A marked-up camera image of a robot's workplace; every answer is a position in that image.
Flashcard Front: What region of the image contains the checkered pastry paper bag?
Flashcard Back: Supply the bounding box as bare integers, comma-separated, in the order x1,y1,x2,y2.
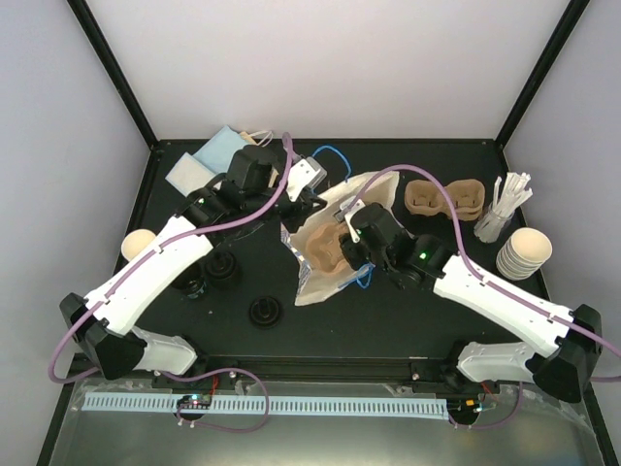
280,171,399,307

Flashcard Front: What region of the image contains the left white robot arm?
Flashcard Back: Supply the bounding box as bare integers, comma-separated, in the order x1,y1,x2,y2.
59,145,327,387

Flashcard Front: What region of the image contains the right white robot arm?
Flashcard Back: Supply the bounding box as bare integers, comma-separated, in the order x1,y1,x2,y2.
335,200,602,403

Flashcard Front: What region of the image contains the white napkin pack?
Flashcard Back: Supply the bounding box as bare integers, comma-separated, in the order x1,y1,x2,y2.
165,152,215,197

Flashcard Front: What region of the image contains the brown kraft paper bag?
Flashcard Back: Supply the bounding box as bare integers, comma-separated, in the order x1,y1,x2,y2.
240,130,278,187

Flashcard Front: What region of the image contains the brown pulp cup carrier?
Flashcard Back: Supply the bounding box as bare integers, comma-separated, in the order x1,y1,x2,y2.
404,179,485,221

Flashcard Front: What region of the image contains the light blue paper bag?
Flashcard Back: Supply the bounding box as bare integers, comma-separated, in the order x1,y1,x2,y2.
193,125,246,174

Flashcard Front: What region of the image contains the black cup lid front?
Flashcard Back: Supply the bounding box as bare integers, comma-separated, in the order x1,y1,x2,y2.
248,296,282,329

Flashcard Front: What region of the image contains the glass of wrapped straws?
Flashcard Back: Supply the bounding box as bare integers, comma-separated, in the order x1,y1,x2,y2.
474,172,533,244

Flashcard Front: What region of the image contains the left paper cup stack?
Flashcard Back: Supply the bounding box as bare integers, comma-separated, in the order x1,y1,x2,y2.
120,229,156,261

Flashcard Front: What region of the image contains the paper cup stack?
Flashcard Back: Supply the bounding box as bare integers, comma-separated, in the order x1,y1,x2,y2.
120,229,156,261
496,227,553,281

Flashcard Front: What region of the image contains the right paper cup stack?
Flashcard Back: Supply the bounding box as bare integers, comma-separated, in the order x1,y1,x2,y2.
496,227,553,281

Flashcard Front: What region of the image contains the right circuit board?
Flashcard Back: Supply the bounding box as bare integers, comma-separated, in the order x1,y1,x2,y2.
446,398,498,415

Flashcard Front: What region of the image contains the circuit board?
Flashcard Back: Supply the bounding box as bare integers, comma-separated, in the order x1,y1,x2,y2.
177,394,212,409
446,398,498,415

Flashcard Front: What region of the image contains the left circuit board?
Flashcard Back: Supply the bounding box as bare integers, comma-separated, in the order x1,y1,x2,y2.
177,394,212,409

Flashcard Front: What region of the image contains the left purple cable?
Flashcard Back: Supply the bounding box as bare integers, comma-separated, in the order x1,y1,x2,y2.
47,131,297,384

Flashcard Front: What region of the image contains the purple cable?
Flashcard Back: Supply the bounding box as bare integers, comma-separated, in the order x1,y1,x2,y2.
47,131,297,384
356,164,621,383

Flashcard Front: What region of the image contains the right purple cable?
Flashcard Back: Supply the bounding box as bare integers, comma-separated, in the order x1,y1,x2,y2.
356,164,621,383

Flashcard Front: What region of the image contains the blue slotted cable duct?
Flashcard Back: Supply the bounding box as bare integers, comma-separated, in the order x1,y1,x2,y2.
82,392,448,420

